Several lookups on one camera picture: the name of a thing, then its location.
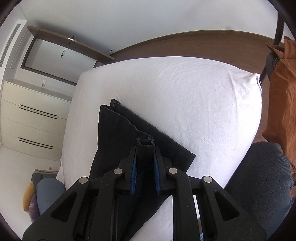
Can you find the dark brown door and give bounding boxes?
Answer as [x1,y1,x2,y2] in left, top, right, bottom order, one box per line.
[21,26,115,86]

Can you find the purple pillow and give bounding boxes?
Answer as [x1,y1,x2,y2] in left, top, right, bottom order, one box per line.
[28,194,40,223]

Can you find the white bed mattress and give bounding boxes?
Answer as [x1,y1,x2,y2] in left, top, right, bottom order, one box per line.
[56,56,263,241]

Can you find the grey headboard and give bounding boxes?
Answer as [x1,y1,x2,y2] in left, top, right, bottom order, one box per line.
[31,169,58,187]

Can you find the orange cloth on chair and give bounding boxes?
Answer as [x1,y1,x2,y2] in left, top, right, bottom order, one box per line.
[262,36,295,166]

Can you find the rolled blue duvet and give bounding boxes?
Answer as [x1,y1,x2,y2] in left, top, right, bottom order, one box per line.
[36,178,66,215]

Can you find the cream wardrobe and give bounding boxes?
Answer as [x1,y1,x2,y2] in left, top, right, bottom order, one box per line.
[1,79,72,161]

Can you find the mustard yellow pillow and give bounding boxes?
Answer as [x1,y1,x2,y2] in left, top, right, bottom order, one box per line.
[23,181,36,212]

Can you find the black chair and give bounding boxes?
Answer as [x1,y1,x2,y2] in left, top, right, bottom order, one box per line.
[260,9,285,82]

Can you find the black denim pants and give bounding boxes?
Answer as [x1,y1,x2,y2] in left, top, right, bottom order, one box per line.
[89,99,196,240]

